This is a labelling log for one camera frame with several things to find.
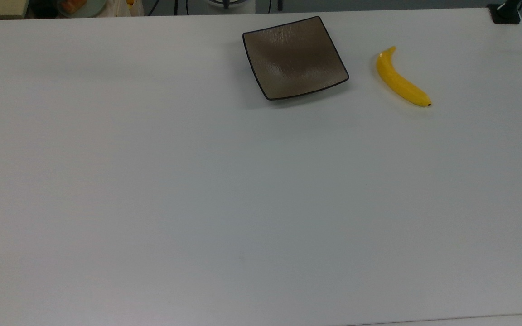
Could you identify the yellow banana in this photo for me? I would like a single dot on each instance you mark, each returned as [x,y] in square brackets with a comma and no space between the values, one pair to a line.
[399,81]

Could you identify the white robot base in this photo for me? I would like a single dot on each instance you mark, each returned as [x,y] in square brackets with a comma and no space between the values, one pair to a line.
[231,6]

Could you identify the square brown ceramic plate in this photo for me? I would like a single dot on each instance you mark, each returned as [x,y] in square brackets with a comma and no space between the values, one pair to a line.
[295,59]

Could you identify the white plastic bag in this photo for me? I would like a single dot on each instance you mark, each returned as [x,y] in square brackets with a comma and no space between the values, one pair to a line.
[123,8]

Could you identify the green bowl with orange food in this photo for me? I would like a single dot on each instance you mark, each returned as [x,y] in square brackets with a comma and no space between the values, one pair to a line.
[82,6]

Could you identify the black table clamp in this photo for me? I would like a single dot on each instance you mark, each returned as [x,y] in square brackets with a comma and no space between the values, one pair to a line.
[505,14]

